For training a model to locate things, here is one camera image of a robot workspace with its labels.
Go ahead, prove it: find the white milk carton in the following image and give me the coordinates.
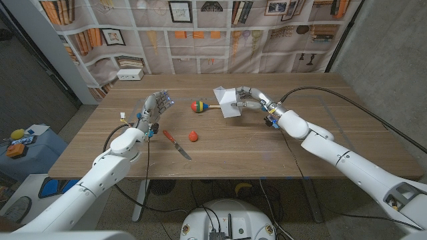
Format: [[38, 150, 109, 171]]
[[213, 86, 242, 119]]

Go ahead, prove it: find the orange box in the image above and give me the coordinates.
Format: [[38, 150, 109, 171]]
[[5, 143, 26, 159]]

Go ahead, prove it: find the black round fan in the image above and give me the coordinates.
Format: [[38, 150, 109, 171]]
[[149, 179, 177, 197]]

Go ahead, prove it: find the white paper sheet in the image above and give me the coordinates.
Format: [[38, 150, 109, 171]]
[[26, 124, 51, 137]]

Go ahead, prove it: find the yellow toy banana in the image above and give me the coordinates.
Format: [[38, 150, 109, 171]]
[[234, 182, 254, 196]]

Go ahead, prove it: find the grey metal table leg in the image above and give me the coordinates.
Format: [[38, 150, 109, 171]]
[[302, 179, 324, 223], [132, 179, 151, 223]]

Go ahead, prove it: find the blue floor pad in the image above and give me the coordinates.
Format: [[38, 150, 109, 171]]
[[38, 177, 83, 199]]

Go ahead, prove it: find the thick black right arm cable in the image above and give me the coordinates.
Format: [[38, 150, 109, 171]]
[[279, 86, 427, 154]]

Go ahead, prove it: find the black pole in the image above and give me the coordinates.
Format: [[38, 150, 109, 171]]
[[325, 0, 366, 73]]

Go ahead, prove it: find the red-handled knife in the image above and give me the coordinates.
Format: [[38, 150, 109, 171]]
[[162, 129, 193, 161]]

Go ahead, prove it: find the yellow toy lemon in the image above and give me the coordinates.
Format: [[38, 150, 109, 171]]
[[10, 128, 26, 141]]

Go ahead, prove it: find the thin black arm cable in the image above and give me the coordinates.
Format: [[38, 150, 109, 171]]
[[145, 139, 151, 181], [279, 129, 425, 231]]

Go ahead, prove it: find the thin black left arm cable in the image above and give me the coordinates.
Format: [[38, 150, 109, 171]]
[[145, 139, 151, 181]]

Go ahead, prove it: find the white power strip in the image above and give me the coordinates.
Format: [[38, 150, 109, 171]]
[[116, 68, 145, 81]]

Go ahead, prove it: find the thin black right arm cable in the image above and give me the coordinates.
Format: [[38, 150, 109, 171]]
[[279, 129, 425, 231]]

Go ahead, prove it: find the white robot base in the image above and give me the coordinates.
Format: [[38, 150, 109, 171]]
[[179, 199, 277, 240]]

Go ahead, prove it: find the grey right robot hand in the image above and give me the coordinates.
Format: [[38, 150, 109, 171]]
[[231, 85, 288, 117]]

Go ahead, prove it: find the blue-grey stool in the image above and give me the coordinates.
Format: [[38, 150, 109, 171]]
[[0, 125, 69, 183]]

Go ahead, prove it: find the printed bookshelf backdrop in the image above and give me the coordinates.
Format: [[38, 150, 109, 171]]
[[38, 0, 363, 103]]

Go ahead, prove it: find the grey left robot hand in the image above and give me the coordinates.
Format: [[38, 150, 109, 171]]
[[135, 89, 176, 134]]

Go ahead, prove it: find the grey pillar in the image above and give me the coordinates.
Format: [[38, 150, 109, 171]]
[[1, 0, 99, 105]]

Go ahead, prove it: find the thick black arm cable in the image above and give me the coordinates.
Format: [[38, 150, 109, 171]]
[[279, 86, 427, 154], [102, 123, 134, 154]]

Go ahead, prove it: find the striped wooden maraca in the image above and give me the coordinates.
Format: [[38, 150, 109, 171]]
[[190, 101, 222, 114]]

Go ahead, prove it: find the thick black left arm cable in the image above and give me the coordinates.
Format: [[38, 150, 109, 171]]
[[102, 123, 134, 154]]

